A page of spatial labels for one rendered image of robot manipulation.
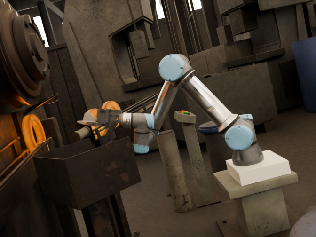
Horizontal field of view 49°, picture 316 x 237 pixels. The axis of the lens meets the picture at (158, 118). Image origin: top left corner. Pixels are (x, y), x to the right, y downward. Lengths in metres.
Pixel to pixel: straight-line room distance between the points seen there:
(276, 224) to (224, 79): 2.17
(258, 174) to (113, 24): 3.00
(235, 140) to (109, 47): 2.94
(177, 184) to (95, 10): 2.67
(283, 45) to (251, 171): 3.55
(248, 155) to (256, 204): 0.23
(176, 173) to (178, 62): 0.90
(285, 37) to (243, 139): 3.65
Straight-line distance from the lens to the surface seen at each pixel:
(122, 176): 1.00
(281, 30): 5.06
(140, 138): 1.66
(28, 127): 1.55
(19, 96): 1.49
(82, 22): 4.39
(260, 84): 3.91
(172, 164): 2.20
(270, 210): 1.76
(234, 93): 3.74
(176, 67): 1.52
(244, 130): 1.52
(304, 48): 4.44
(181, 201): 2.27
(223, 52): 5.25
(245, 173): 1.63
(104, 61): 4.27
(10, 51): 1.47
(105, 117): 1.65
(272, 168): 1.67
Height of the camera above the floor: 0.86
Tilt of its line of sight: 6 degrees down
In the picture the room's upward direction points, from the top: 14 degrees counter-clockwise
